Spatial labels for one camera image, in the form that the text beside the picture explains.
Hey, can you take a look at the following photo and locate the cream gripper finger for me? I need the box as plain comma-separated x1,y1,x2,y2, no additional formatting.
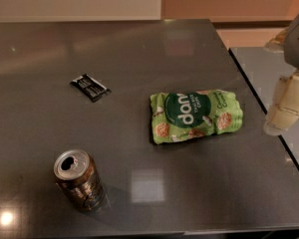
264,28,287,53
263,70,299,136

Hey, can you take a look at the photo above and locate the black rxbar chocolate wrapper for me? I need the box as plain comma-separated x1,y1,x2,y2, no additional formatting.
71,74,112,103

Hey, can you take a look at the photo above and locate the green rice chip bag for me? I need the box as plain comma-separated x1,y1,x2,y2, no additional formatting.
149,90,243,144

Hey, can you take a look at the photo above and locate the grey side table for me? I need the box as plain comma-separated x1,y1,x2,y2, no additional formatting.
229,47,299,171

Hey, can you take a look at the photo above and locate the brown opened soda can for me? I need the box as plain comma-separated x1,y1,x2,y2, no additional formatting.
53,149,105,211

